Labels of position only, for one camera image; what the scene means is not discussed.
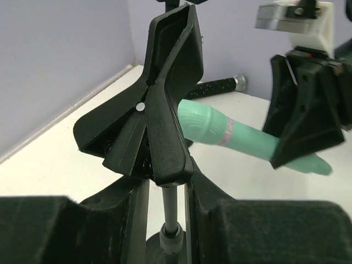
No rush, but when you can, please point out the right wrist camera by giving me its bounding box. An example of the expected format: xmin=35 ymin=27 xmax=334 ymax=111
xmin=255 ymin=1 xmax=335 ymax=58

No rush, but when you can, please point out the teal toy microphone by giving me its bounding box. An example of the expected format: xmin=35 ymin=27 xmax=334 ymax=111
xmin=177 ymin=98 xmax=332 ymax=177

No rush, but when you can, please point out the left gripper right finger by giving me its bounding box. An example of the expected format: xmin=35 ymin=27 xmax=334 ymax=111
xmin=185 ymin=167 xmax=351 ymax=263

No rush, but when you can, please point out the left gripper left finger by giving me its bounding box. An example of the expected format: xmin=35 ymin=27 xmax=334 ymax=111
xmin=1 ymin=177 xmax=149 ymax=263

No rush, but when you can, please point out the black round-base clip stand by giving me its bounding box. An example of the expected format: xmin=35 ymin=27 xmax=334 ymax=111
xmin=73 ymin=4 xmax=204 ymax=263

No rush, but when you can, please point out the black glitter microphone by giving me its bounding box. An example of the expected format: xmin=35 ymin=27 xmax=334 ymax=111
xmin=185 ymin=74 xmax=248 ymax=100

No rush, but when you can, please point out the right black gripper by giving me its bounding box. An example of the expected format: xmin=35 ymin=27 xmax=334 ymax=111
xmin=263 ymin=46 xmax=344 ymax=168

